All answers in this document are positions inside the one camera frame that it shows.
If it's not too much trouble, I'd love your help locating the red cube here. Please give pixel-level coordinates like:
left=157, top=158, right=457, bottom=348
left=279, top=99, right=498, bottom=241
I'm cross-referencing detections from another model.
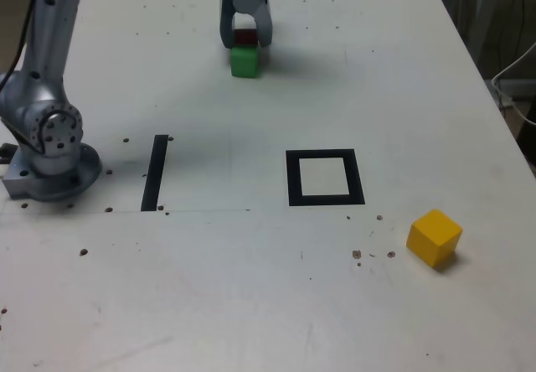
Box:
left=233, top=28, right=258, bottom=48

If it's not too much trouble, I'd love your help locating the green cube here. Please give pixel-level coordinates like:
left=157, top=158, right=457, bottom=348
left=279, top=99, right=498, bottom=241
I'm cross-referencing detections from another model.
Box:
left=229, top=44, right=260, bottom=79

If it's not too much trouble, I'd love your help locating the yellow cube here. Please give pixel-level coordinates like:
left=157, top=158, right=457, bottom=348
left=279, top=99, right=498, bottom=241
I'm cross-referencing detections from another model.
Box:
left=405, top=209, right=464, bottom=269

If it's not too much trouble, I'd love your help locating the black tape square outline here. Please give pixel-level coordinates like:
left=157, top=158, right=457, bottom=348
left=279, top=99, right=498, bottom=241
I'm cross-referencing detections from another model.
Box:
left=285, top=148, right=366, bottom=208

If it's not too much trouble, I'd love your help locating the black tape strip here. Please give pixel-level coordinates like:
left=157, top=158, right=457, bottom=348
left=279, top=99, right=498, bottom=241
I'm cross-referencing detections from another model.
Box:
left=140, top=134, right=169, bottom=213

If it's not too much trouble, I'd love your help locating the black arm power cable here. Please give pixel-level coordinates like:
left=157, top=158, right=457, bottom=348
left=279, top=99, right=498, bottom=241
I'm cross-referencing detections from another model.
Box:
left=0, top=0, right=42, bottom=91

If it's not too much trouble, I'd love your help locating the white cable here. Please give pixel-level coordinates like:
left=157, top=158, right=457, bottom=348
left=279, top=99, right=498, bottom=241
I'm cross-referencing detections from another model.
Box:
left=492, top=40, right=536, bottom=126

